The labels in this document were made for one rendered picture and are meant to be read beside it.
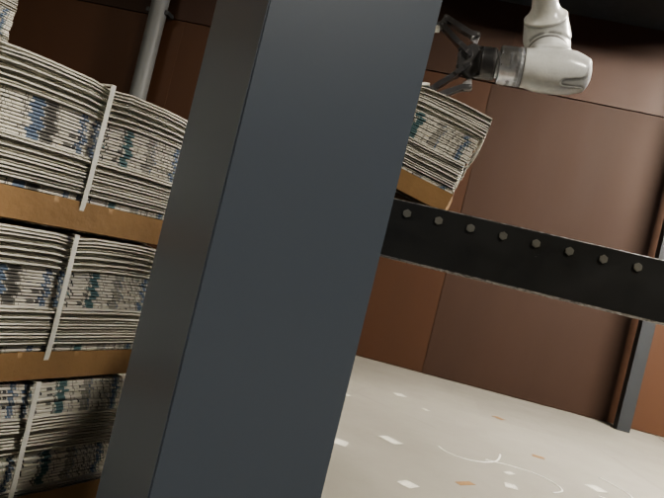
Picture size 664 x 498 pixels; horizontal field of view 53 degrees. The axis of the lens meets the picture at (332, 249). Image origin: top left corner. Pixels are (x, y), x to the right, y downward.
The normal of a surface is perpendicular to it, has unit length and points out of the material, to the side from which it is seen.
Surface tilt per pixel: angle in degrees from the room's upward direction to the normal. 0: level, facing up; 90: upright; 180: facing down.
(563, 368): 90
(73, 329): 90
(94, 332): 90
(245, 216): 90
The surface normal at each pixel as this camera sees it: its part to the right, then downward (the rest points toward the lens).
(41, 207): 0.85, 0.25
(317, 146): 0.47, 0.11
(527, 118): -0.14, -0.04
